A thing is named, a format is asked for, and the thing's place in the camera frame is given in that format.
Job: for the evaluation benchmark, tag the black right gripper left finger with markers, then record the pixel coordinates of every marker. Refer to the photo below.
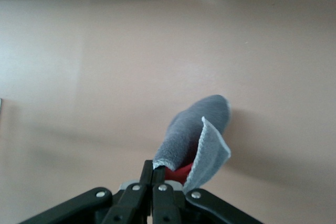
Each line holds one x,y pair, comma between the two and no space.
131,203

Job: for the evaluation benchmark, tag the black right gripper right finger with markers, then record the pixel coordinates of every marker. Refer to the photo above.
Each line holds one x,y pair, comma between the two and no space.
168,205

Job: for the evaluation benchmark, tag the grey and pink microfibre towel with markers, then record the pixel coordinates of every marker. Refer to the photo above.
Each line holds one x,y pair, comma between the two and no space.
183,129

